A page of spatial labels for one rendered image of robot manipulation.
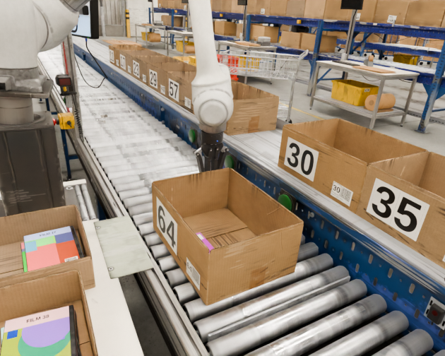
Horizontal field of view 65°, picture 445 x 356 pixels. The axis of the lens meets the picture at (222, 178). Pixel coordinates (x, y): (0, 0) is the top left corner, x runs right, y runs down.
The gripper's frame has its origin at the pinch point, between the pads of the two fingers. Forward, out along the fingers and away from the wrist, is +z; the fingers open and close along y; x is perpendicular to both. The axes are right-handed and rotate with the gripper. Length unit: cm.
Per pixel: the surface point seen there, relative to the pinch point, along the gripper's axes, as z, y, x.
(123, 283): 85, 21, -58
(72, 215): 4.2, 45.7, -4.9
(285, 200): 2.7, -21.0, 16.9
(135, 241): 10.3, 29.9, 7.9
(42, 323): 6, 58, 34
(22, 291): 3, 60, 26
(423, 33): -42, -476, -241
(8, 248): 10, 64, -3
